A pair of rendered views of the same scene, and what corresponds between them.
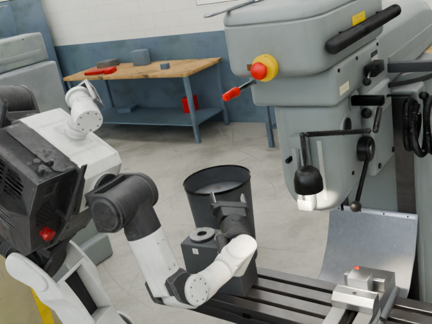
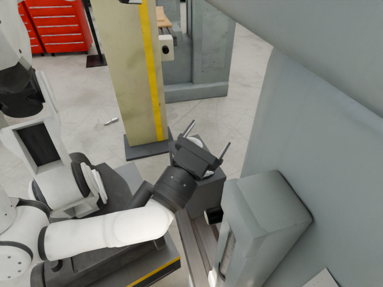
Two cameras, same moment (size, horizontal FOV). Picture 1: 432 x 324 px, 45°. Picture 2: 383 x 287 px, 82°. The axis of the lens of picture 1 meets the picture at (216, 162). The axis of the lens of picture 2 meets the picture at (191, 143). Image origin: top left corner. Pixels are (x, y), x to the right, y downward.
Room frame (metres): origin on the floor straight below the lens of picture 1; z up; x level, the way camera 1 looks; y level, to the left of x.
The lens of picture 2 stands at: (1.19, -0.23, 1.67)
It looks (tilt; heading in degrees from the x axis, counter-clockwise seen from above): 44 degrees down; 36
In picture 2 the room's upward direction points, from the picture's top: straight up
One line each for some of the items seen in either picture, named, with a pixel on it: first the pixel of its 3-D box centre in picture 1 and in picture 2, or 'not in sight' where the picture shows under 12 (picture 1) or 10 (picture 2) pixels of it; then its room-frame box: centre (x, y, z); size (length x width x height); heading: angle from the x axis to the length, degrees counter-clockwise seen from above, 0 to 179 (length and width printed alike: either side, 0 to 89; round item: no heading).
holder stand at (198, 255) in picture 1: (219, 259); (195, 174); (1.61, 0.05, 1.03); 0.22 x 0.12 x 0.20; 58
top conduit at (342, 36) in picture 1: (366, 26); not in sight; (1.30, -0.43, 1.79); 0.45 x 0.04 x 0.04; 142
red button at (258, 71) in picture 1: (260, 70); not in sight; (1.17, -0.14, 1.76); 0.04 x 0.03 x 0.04; 52
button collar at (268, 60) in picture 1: (265, 67); not in sight; (1.18, -0.15, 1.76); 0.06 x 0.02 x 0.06; 52
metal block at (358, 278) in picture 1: (360, 283); not in sight; (1.31, -0.36, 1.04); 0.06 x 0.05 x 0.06; 53
